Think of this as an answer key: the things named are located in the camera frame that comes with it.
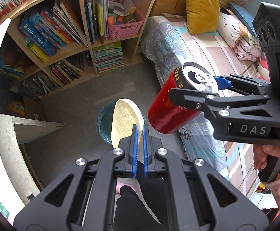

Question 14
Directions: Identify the blue pillow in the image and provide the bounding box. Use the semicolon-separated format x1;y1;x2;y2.
229;2;256;36

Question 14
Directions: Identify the pink slipper right foot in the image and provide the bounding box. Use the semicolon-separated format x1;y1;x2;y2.
115;181;140;195

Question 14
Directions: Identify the person's right hand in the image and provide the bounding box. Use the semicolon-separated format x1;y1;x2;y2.
253;144;280;173

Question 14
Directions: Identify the pink plastic basket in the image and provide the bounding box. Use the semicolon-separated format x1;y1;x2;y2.
106;0;145;40

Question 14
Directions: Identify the red drink can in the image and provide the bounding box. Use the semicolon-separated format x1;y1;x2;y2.
148;62;218;134

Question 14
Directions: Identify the wooden bookshelf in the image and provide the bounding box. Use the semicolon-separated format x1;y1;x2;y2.
0;0;155;100

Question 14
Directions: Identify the teal trash bin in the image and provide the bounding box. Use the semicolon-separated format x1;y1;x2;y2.
97;101;116;145

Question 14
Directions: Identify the white cat plush pillow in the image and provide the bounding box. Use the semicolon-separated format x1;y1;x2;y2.
217;7;248;48

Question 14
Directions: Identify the patterned bed quilt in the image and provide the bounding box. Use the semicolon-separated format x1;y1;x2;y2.
140;14;273;198

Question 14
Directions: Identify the black trouser leg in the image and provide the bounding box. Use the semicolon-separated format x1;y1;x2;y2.
112;174;169;230

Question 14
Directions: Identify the yellow pillow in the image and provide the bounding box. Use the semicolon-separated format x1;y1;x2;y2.
186;0;220;35

